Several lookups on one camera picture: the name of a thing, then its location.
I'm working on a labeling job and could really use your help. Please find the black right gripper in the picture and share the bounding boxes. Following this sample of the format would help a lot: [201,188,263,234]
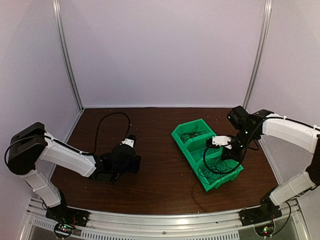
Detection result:
[221,128,258,162]

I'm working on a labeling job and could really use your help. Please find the brown cable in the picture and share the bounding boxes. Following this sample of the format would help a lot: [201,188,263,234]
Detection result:
[183,127,206,140]

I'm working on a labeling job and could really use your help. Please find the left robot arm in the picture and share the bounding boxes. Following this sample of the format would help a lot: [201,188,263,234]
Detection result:
[4,122,141,222]

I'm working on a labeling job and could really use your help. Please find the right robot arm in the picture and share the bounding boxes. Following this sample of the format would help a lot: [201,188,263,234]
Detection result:
[213,108,320,212]

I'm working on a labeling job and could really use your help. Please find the green three-compartment bin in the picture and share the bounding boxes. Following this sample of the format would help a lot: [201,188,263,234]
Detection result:
[171,118,244,192]

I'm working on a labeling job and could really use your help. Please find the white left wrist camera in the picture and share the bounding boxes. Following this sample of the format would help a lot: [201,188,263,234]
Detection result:
[121,134,137,149]

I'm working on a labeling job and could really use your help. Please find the black left camera cable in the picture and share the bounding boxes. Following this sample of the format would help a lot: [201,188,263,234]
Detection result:
[74,112,132,157]

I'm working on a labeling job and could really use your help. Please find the black camera cable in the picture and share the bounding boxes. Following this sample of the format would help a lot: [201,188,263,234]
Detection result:
[74,112,132,157]
[202,143,246,175]

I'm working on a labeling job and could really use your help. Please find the black right camera cable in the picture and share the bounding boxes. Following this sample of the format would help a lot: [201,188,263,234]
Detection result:
[202,143,246,175]

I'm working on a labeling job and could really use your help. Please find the front aluminium rail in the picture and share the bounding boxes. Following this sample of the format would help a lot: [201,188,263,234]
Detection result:
[18,197,311,240]

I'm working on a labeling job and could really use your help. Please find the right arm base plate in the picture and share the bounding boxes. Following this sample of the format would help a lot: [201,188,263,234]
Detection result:
[239,203,282,238]

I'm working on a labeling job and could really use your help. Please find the right aluminium corner post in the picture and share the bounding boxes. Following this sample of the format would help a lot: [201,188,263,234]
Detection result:
[242,0,273,110]

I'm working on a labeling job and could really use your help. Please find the aluminium corner post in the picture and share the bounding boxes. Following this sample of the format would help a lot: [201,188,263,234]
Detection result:
[52,0,85,112]
[242,0,273,110]

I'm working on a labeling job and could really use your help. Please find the left aluminium corner post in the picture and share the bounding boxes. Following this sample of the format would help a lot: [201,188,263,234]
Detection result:
[52,0,85,112]

